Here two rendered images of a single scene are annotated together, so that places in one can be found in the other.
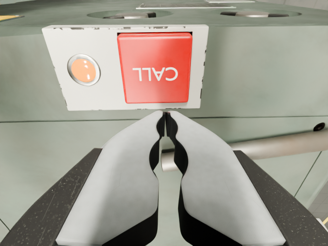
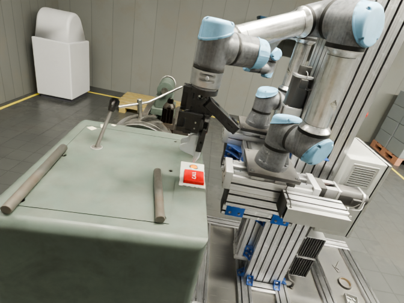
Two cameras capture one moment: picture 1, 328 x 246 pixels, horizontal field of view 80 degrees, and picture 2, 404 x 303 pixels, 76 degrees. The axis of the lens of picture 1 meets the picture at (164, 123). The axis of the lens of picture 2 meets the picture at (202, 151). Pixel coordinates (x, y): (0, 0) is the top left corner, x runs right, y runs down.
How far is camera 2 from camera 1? 0.70 m
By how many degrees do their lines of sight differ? 72
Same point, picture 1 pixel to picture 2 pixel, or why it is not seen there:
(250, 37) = (202, 196)
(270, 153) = (160, 193)
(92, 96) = (185, 166)
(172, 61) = (197, 178)
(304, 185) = (116, 219)
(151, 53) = (199, 175)
